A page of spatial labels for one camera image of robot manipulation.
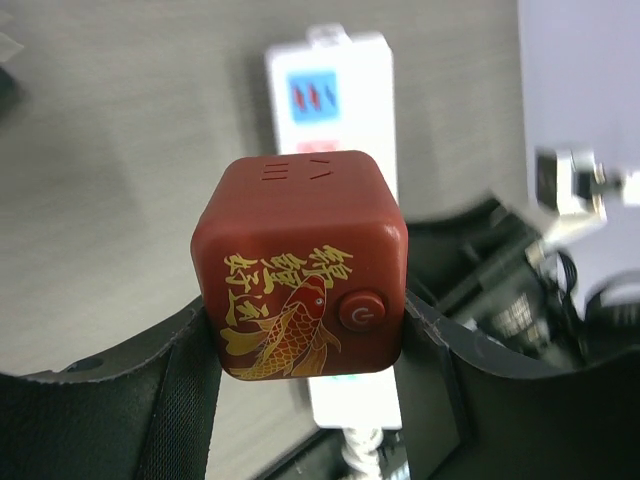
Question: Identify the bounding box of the white power strip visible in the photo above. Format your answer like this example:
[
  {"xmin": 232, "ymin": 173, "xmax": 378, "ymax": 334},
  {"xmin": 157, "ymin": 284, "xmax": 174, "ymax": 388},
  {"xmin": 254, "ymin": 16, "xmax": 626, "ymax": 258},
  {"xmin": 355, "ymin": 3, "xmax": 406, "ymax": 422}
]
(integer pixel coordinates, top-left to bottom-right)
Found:
[{"xmin": 265, "ymin": 23, "xmax": 402, "ymax": 430}]

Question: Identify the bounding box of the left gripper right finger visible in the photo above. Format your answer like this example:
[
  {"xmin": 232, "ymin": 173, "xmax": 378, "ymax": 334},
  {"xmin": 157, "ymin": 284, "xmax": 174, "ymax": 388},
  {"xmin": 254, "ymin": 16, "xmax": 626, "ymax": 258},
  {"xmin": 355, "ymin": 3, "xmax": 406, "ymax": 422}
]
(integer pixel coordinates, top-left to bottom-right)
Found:
[{"xmin": 397, "ymin": 294, "xmax": 639, "ymax": 479}]

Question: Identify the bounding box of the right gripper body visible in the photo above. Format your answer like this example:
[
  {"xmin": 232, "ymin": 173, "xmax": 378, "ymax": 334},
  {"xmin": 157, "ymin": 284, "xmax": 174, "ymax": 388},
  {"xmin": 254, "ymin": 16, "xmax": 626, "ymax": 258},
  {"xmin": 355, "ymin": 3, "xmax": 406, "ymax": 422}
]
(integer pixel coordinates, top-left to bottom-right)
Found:
[{"xmin": 407, "ymin": 197, "xmax": 575, "ymax": 370}]

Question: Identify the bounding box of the white coiled power cord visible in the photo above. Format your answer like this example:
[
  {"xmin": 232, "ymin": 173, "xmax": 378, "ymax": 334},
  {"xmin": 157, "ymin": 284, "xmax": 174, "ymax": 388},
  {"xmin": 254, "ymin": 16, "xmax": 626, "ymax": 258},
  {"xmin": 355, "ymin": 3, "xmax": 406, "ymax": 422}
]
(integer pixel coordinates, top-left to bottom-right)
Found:
[{"xmin": 342, "ymin": 424, "xmax": 386, "ymax": 480}]

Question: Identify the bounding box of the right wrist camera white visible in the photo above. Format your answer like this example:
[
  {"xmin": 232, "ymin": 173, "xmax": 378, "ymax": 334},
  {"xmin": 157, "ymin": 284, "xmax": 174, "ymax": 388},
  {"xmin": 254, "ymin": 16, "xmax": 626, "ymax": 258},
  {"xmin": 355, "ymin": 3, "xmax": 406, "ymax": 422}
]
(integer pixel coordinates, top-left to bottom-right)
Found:
[{"xmin": 535, "ymin": 146, "xmax": 639, "ymax": 252}]

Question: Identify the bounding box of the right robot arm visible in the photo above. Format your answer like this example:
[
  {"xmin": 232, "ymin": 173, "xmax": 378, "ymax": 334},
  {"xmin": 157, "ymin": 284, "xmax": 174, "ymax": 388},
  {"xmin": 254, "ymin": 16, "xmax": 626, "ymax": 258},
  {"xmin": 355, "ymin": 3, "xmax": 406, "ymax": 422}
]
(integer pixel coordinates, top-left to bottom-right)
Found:
[{"xmin": 407, "ymin": 198, "xmax": 639, "ymax": 370}]

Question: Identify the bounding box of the red-brown plug adapter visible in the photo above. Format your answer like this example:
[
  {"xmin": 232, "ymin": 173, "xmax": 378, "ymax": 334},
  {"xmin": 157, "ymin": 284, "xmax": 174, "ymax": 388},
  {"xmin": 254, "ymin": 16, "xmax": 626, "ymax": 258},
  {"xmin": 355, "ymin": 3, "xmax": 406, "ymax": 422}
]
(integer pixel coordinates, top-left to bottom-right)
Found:
[{"xmin": 191, "ymin": 150, "xmax": 408, "ymax": 381}]

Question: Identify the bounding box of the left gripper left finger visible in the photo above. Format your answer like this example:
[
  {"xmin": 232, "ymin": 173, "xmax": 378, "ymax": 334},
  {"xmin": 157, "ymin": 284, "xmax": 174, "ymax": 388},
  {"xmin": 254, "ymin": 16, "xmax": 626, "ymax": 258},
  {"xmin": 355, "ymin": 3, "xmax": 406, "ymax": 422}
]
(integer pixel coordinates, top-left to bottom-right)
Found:
[{"xmin": 1, "ymin": 299, "xmax": 221, "ymax": 479}]

